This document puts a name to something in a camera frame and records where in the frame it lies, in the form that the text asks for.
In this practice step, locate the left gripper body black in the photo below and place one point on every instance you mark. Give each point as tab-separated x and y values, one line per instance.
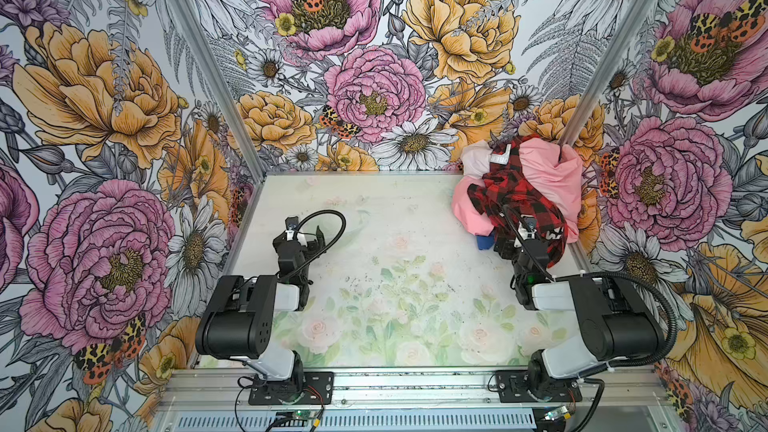
303	243

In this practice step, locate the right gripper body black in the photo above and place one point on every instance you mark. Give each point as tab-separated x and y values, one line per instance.
529	239

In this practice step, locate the blue polo shirt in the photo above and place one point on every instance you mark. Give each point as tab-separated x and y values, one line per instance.
485	242

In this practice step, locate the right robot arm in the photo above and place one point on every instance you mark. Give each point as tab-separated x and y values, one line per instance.
614	327

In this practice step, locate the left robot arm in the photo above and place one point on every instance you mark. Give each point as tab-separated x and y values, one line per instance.
237	323

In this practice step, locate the red black plaid cloth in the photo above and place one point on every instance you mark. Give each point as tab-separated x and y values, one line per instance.
505	196

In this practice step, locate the pink jacket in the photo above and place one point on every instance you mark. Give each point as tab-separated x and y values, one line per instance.
552	170

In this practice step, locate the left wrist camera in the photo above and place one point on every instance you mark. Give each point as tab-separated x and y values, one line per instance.
292	224

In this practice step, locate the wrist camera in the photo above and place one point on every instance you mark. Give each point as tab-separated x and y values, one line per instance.
292	224
528	227

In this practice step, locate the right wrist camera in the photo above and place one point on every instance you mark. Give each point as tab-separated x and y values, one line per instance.
528	227

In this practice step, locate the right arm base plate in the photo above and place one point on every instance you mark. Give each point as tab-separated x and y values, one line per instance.
518	386

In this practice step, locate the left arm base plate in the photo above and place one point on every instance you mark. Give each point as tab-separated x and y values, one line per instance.
307	388

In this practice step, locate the aluminium front rail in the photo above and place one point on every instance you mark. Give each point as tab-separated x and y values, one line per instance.
218	389

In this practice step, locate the left aluminium corner post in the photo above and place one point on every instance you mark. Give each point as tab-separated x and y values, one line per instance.
184	13

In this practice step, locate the aluminium corner post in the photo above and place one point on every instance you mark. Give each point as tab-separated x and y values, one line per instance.
623	36
184	13

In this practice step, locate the right aluminium corner post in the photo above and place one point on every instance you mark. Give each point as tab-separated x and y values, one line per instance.
623	36

